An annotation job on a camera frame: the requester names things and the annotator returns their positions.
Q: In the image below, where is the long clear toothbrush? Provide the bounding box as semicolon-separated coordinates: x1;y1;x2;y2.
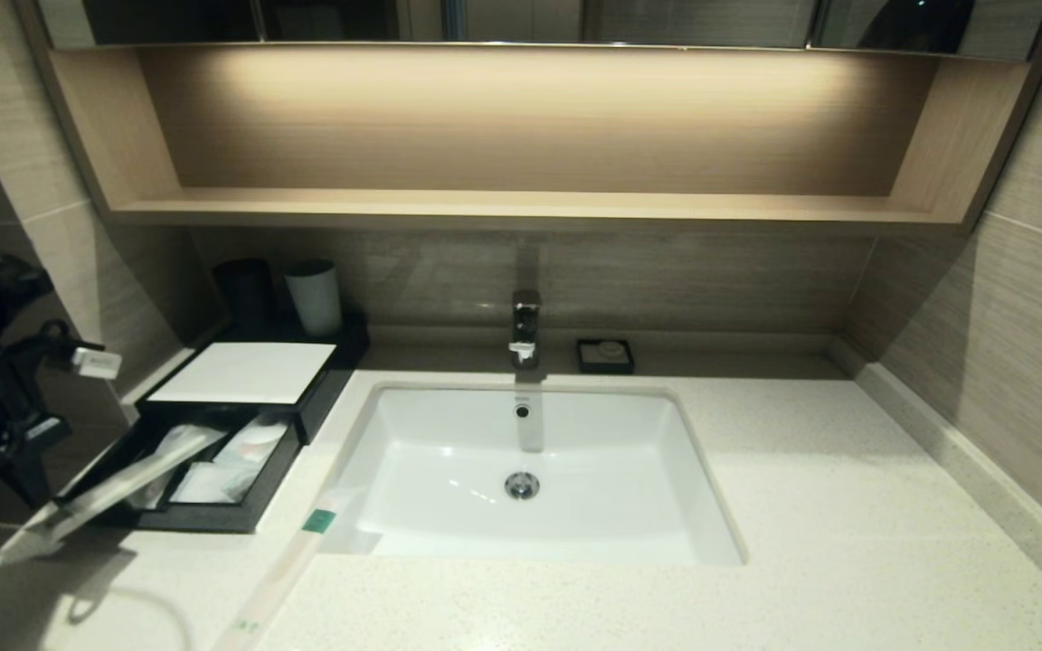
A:
28;425;229;545

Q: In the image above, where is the short clear toothbrush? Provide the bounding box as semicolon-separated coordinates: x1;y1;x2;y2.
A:
128;423;205;510

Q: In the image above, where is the black drawer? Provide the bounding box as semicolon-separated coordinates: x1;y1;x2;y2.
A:
55;402;305;534

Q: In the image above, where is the white flat sachet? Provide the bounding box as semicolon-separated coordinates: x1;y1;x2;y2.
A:
171;459;255;505

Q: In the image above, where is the white sachet with round pad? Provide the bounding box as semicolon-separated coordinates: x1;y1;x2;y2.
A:
213;416;292;467

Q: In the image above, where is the white card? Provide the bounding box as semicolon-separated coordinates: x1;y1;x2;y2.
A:
148;343;338;405

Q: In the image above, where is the black cup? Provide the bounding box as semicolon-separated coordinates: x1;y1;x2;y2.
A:
214;259;277;332

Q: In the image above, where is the green-label toothbrush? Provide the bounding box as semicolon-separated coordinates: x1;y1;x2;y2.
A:
213;488;364;651

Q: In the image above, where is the white cup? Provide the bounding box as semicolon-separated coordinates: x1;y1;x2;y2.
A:
284;261;343;338

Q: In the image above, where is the chrome faucet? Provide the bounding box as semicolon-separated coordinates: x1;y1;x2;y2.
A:
509;291;543;372

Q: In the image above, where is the black soap dish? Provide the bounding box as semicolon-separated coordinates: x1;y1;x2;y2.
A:
575;339;636;376

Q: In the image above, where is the white sink basin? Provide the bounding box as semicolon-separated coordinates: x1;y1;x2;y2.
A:
320;384;746;566

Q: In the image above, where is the mirror cabinet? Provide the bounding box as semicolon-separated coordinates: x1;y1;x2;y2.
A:
37;0;1042;62

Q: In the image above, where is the light wooden wall shelf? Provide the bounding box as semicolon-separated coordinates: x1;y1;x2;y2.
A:
19;43;1042;238

